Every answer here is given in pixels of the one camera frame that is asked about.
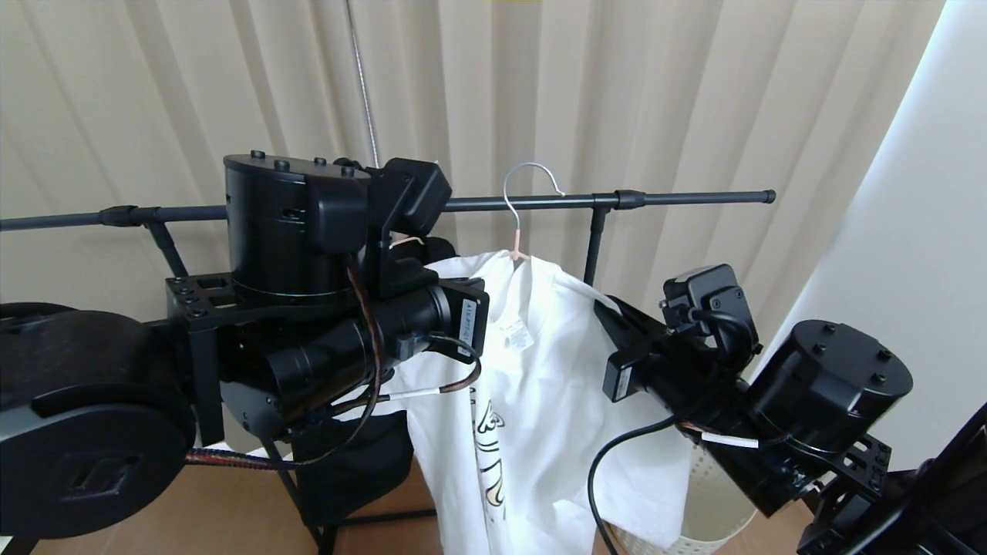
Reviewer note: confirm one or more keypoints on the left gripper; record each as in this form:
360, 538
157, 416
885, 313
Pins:
347, 354

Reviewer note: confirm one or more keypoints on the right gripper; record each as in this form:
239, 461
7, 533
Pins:
678, 385

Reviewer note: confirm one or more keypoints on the black shorts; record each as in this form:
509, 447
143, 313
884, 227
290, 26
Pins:
355, 462

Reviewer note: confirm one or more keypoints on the pink clothes hanger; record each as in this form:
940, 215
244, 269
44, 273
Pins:
513, 223
405, 241

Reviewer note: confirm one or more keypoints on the white garment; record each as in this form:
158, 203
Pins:
540, 401

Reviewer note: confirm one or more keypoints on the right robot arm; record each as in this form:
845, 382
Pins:
825, 385

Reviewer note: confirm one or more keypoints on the white laundry basket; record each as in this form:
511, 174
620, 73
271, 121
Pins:
717, 509

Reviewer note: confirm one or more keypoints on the black clothes rack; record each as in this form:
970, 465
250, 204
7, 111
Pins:
678, 198

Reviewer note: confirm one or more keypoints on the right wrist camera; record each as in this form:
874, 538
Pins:
705, 297

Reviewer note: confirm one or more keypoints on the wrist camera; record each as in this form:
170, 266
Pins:
705, 297
409, 193

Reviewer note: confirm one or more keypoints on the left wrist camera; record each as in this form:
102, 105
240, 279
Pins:
409, 193

